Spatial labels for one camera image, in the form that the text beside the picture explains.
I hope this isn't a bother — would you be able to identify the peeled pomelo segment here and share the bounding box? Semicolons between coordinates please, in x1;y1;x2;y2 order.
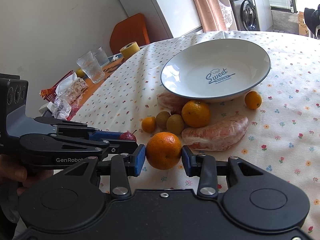
181;115;249;151
157;92;189;112

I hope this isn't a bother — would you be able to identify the large orange mandarin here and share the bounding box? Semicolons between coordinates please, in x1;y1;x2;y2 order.
145;132;182;170

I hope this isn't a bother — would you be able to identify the small kumquat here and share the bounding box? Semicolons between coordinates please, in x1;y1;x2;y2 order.
245;91;262;110
141;116;157;134

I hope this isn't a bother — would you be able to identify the brown longan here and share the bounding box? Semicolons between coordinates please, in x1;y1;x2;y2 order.
167;114;185;135
156;111;171;130

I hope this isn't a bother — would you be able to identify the left hand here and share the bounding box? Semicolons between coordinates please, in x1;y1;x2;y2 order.
1;154;54;196

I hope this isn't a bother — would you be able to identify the plastic snack bag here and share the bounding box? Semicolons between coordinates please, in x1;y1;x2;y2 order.
52;73;88;120

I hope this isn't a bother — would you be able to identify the red snack packet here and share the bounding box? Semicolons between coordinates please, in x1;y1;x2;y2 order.
40;70;73;102

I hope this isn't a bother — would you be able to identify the yellow lemon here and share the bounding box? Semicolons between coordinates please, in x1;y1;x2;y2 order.
75;68;86;78

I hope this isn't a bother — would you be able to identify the clear glass front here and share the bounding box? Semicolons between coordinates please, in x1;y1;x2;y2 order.
76;51;105;83

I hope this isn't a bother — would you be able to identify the clear glass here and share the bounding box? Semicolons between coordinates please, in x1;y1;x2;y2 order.
92;46;110;67
76;51;105;83

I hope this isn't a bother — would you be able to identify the clear glass back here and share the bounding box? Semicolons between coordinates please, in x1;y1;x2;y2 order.
92;46;110;67

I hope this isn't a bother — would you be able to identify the yellow tape roll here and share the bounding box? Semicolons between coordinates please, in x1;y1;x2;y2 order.
120;42;140;60

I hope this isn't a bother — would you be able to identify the floral white tablecloth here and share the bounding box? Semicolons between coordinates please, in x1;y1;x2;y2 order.
73;31;319;239

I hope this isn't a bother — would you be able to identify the white plate blue rim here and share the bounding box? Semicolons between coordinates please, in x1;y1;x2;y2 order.
161;38;271;102

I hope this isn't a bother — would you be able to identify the orange wooden chair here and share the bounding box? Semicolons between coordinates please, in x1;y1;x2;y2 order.
110;13;150;54

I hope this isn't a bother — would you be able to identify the white refrigerator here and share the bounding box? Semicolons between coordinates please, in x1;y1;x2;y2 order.
119;0;202;42

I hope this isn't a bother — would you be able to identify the pink curtain left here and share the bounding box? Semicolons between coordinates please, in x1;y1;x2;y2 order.
194;0;227;32

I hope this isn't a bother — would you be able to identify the cardboard box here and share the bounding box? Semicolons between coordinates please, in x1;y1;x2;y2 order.
298;11;309;37

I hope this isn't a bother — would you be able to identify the grey washing machine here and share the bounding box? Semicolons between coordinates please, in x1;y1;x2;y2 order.
230;0;260;31

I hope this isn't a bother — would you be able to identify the white cabinet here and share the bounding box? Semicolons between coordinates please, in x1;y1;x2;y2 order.
255;0;273;31

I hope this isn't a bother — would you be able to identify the black clothes pile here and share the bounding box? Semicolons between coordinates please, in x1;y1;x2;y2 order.
304;4;320;39

